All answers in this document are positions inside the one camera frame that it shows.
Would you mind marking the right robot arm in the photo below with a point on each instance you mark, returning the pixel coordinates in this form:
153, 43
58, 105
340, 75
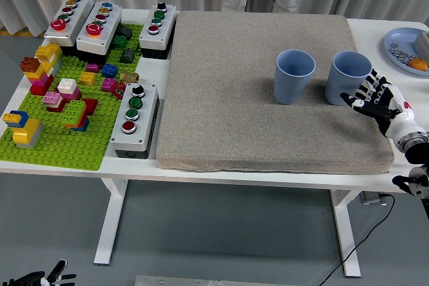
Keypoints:
419, 155

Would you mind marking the yellow and white brick stack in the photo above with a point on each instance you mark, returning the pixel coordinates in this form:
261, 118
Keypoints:
48, 52

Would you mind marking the orange fruit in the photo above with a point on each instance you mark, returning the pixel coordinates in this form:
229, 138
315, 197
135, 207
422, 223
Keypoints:
418, 64

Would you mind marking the four-button control box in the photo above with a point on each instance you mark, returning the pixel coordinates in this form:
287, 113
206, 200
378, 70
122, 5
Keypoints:
147, 115
166, 28

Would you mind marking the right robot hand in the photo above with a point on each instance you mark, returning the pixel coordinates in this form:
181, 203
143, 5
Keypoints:
395, 112

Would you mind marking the pink and red brick stack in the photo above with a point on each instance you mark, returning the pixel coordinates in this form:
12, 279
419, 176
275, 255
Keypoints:
53, 98

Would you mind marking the grey power box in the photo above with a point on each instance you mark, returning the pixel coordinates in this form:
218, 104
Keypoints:
368, 199

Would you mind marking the grey-brown mat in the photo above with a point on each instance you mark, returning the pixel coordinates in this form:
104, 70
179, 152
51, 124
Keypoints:
234, 98

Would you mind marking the white and magenta brick stack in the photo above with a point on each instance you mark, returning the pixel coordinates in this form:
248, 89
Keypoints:
68, 86

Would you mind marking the green toy brick baseplate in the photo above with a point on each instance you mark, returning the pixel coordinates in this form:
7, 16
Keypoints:
67, 152

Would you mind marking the red toy brick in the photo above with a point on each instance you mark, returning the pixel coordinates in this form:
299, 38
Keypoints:
91, 106

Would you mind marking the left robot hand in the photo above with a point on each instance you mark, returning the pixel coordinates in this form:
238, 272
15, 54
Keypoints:
55, 272

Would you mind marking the five-button control box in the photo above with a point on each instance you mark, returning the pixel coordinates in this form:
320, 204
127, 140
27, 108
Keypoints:
80, 21
107, 31

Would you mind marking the small magenta toy brick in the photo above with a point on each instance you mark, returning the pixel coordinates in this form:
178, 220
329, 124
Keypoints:
92, 67

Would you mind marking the brown yellow red brick stack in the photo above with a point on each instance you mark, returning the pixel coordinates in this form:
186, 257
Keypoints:
33, 75

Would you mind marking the grey sloped toy brick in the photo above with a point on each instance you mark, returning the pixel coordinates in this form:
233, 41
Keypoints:
127, 56

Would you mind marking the green orange blue brick stack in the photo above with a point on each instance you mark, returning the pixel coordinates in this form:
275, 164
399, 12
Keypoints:
73, 112

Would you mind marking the grey metal block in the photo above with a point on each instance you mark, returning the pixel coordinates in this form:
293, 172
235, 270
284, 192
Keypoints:
422, 43

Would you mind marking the blue toy brick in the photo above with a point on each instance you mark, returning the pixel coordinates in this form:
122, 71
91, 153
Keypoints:
109, 71

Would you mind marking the white table leg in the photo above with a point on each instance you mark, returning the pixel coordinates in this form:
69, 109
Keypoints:
345, 232
110, 225

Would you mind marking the blue plate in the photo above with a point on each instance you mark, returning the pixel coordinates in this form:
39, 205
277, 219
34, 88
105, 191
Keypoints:
402, 33

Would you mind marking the dark green toy brick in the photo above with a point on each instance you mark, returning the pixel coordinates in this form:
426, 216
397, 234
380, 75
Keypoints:
119, 42

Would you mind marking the yellow blue grey brick stack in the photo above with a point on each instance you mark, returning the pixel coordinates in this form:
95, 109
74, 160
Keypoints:
28, 132

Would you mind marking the blue ribbed plastic cup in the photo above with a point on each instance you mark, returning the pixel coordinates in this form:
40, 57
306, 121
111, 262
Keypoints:
342, 78
288, 88

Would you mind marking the black curved toy brick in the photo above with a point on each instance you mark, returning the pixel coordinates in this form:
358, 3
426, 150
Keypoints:
124, 32

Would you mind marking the yellow toy brick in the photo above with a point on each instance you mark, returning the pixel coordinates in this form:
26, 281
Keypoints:
88, 78

